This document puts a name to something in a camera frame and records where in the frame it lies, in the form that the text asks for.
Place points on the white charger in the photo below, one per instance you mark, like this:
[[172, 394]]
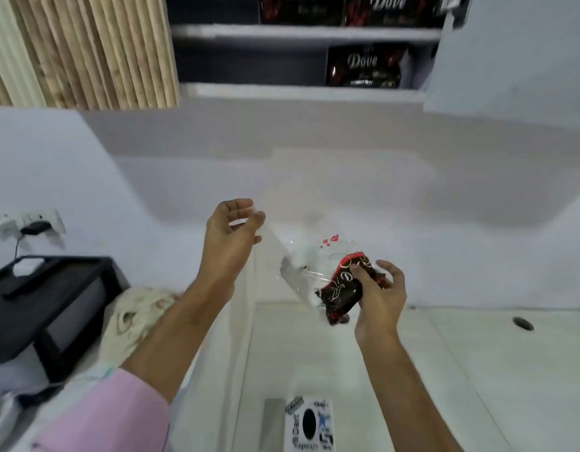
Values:
[[2, 228]]

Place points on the white desk partition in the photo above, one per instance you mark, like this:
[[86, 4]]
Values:
[[224, 371]]

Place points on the person's left forearm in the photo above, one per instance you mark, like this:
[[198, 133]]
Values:
[[177, 334]]

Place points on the small white device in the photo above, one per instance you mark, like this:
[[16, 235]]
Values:
[[27, 266]]

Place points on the white tissue box with stickers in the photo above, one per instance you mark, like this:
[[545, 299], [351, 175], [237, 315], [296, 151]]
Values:
[[292, 433]]

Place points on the person's right hand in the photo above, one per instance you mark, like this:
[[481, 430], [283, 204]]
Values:
[[381, 310]]

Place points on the black charger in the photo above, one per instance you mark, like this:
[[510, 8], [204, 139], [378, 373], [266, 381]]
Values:
[[35, 228]]

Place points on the white wall socket plate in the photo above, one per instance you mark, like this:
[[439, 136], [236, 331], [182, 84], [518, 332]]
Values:
[[52, 216]]

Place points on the black metal rack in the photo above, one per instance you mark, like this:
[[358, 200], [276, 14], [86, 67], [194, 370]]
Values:
[[16, 305]]

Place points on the beige crumpled cloth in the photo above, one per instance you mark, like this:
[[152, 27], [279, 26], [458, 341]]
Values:
[[129, 324]]

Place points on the pink shirt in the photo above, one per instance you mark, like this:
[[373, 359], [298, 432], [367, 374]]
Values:
[[106, 418]]

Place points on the black clear tissue packet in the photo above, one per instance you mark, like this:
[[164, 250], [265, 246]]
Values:
[[339, 296]]

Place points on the person's left hand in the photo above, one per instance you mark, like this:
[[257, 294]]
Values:
[[226, 256]]

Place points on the person's right forearm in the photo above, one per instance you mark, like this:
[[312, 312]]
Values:
[[403, 395]]

